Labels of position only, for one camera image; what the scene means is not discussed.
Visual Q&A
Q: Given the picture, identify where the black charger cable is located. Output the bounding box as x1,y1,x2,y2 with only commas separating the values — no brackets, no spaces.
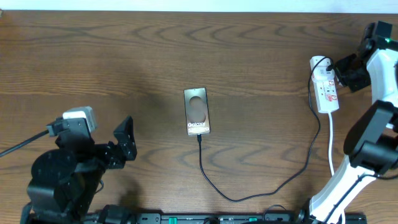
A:
196,55,335,203

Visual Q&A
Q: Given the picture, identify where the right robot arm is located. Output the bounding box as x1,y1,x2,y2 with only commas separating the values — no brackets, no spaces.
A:
295,21,397,223

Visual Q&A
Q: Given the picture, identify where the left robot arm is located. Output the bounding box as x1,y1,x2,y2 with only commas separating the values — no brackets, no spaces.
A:
20,116,137,223

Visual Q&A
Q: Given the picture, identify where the white power strip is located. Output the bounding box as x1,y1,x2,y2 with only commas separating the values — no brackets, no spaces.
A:
310,55,339,114

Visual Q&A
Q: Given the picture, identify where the white power strip cord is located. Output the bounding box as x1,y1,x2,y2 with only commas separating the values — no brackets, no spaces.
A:
327,112,336,177

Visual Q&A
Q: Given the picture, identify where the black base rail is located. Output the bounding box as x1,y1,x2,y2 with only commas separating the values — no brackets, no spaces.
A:
86,212,368,224

